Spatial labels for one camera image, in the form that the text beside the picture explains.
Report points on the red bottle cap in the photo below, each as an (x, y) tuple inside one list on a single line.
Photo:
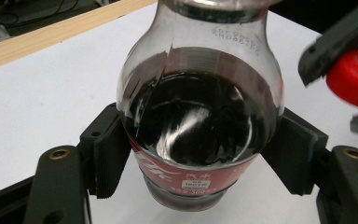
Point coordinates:
[(354, 77)]

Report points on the cola bottle with red label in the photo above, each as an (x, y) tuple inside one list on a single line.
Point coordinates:
[(199, 124)]

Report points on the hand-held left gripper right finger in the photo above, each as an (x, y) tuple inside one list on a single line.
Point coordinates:
[(295, 152)]

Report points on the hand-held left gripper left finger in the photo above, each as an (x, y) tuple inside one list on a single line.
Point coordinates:
[(108, 155)]

